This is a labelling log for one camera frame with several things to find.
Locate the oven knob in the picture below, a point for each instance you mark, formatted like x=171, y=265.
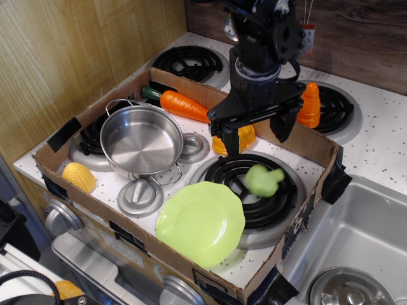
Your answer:
x=176, y=291
x=61, y=219

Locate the oven door handle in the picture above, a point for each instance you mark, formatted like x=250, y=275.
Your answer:
x=105, y=277

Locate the silver sink basin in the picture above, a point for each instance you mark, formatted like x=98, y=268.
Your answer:
x=365, y=229

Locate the small steel pan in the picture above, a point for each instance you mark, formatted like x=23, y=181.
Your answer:
x=142, y=142

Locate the front right black burner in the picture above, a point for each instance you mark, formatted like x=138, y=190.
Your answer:
x=266, y=219

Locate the front left black burner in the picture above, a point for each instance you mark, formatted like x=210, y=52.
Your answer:
x=86, y=148

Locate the oven front knob left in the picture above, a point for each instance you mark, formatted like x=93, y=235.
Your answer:
x=61, y=219

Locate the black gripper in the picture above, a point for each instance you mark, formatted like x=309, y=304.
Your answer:
x=254, y=98

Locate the back right black burner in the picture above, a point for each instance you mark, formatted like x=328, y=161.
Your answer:
x=341, y=117

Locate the back left black burner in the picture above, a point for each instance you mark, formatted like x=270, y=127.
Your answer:
x=196, y=63

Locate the oven front knob right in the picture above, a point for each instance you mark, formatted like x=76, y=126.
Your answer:
x=176, y=291

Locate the yellow toy bottom left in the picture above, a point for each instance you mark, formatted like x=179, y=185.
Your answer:
x=67, y=289

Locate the yellow toy corn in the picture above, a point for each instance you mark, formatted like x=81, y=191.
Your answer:
x=80, y=176

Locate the orange toy pumpkin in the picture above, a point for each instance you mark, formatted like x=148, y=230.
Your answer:
x=247, y=136

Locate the hanging metal spatula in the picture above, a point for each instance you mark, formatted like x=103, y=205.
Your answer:
x=309, y=30

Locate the silver stove knob middle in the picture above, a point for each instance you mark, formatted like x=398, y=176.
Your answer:
x=195, y=148

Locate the hanging metal strainer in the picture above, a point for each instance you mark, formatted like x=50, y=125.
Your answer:
x=229, y=28

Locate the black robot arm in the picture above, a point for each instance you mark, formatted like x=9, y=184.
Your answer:
x=269, y=36

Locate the silver stove knob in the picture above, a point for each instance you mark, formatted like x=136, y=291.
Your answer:
x=195, y=148
x=140, y=198

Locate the black burner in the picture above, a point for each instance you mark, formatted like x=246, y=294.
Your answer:
x=196, y=63
x=266, y=219
x=86, y=148
x=341, y=117

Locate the orange toy carrot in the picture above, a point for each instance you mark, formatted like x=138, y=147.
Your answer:
x=177, y=103

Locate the green toy broccoli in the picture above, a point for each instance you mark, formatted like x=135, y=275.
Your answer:
x=262, y=181

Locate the light green plastic plate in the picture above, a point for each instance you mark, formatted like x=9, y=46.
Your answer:
x=203, y=222

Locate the orange swirl cone toy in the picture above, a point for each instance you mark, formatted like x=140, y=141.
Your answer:
x=310, y=114

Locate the sink drain strainer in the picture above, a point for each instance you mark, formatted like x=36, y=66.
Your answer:
x=347, y=286

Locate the silver stove knob front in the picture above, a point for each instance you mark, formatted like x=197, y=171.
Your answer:
x=140, y=198

